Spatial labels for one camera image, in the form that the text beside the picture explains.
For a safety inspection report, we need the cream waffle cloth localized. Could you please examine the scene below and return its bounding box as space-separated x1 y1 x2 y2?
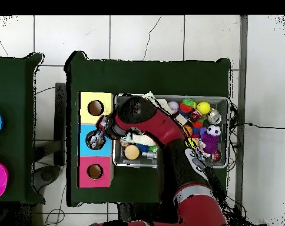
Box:
130 91 173 147

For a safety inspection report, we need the wooden box with three holes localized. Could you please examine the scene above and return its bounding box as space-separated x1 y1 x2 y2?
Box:
77 91 114 188

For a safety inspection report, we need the orange round sponge disc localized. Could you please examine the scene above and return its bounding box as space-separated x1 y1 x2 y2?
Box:
124 144 140 161

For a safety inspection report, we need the dark green table cloth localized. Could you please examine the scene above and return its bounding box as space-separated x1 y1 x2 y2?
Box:
64 51 231 208

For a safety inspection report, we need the white baseball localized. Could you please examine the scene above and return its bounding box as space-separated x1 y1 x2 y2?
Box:
167 101 180 114

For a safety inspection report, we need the plain wooden cube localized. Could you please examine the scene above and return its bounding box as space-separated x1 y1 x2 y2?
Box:
174 114 189 125

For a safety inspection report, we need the dark green side table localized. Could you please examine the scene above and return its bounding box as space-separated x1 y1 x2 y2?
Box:
0 52 45 205

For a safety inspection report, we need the green and orange spiky ball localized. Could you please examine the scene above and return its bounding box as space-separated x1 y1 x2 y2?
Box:
179 98 197 114

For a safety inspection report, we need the orange mini basketball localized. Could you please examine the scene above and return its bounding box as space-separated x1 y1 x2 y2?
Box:
182 125 194 137

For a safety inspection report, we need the yellow foam ball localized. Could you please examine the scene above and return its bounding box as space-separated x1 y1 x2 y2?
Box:
196 101 211 115

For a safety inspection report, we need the purple spiky ball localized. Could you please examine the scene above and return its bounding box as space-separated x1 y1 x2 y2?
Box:
201 132 219 154

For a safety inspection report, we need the small soccer ball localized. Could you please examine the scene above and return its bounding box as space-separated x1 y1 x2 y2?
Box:
207 124 221 137

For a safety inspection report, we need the crushed silver drink can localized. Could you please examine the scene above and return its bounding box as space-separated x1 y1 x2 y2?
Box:
207 108 223 125

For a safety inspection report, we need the black cable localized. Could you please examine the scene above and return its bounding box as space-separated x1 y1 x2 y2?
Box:
229 121 285 130

